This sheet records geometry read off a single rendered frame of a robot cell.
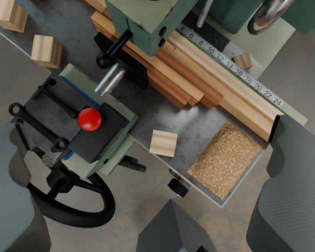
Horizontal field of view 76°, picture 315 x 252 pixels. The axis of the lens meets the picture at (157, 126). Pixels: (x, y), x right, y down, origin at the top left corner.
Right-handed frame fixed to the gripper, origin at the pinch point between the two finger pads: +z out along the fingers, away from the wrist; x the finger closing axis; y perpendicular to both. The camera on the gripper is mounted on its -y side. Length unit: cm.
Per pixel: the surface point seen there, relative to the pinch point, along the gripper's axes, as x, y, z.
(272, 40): 30, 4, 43
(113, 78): -6.2, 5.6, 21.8
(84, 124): -8.8, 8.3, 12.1
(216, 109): 12.2, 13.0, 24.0
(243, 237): 54, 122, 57
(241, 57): 20.6, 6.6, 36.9
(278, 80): 81, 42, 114
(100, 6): -8.9, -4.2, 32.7
